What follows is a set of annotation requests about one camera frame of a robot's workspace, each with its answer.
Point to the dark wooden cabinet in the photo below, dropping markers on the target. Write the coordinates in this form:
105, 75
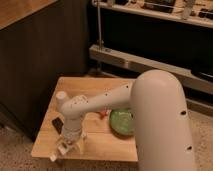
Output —
34, 53

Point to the wooden small table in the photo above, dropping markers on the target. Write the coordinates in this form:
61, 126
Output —
100, 143

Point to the metal vertical pole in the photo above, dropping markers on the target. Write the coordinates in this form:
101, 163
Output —
100, 41

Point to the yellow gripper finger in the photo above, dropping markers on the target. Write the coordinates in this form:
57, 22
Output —
80, 146

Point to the white paper cup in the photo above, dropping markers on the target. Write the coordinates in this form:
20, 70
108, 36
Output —
61, 99

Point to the clear plastic bottle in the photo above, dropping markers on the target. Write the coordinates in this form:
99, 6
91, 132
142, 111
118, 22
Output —
62, 148

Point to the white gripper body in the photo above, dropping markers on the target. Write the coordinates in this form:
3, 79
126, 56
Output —
71, 135

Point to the grey metal shelf frame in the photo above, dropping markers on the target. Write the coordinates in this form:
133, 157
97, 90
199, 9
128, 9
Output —
172, 35

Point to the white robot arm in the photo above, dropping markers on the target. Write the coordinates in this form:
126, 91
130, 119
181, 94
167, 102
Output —
161, 123

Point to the orange red snack bar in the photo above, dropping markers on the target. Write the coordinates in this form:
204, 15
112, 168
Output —
103, 113

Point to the green bowl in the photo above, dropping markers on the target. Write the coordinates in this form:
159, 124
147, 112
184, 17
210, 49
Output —
121, 121

